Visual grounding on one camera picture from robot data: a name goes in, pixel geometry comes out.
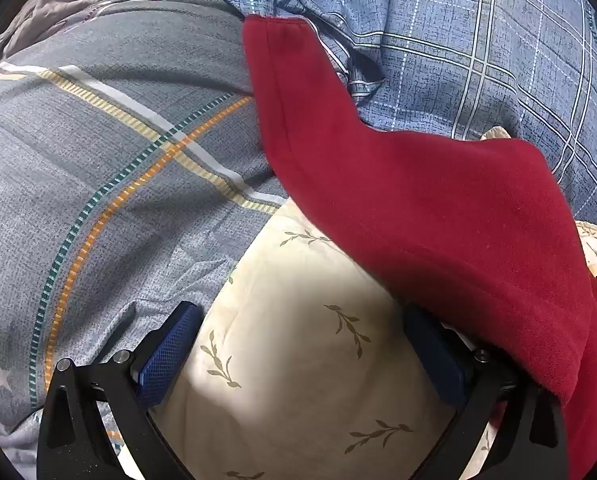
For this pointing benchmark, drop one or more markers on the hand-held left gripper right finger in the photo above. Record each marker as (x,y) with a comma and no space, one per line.
(436,360)

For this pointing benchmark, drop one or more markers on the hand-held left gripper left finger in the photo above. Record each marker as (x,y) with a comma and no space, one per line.
(171,352)

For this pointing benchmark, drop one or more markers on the dark red garment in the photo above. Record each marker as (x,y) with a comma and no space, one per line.
(428,200)

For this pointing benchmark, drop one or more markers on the cream leaf-print cloth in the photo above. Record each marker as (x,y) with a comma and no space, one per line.
(288,340)

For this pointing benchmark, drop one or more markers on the grey striped quilt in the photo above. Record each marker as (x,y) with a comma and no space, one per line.
(103,135)

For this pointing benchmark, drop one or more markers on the blue plaid pillow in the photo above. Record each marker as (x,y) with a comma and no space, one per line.
(478,35)

